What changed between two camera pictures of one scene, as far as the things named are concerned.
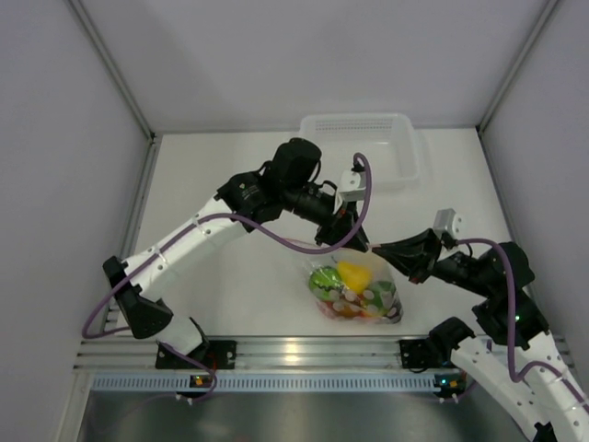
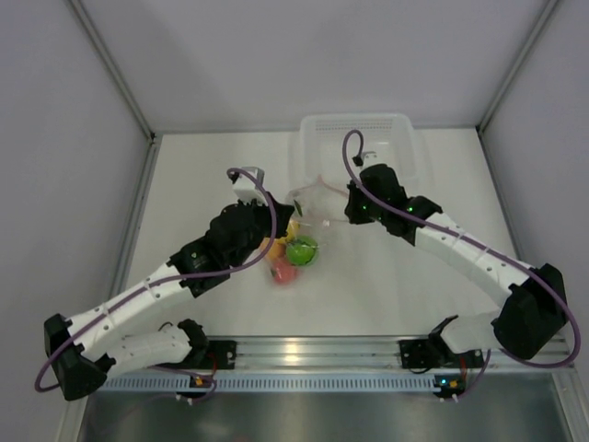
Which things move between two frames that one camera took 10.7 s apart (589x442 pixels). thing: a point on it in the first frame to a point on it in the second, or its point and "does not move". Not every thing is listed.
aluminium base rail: (110, 354) does not move
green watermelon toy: (324, 280) to (302, 250)
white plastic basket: (390, 141) does not move
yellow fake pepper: (355, 277) to (291, 229)
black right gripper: (406, 254) to (356, 215)
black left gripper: (340, 227) to (282, 214)
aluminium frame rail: (105, 52) does not move
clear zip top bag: (356, 284) to (318, 222)
